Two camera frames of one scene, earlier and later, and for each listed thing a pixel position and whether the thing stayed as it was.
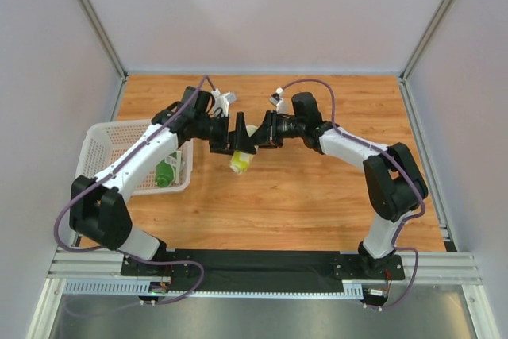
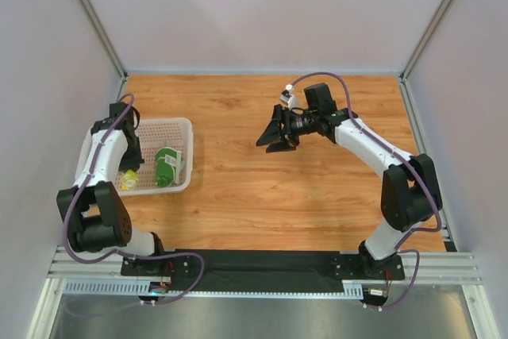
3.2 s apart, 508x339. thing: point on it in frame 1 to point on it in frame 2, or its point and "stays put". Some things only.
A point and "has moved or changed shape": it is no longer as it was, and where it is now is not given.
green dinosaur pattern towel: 168,170 stays put
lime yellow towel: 240,161 has moved or changed shape
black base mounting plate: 263,269 stays put
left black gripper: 221,137 to 132,160
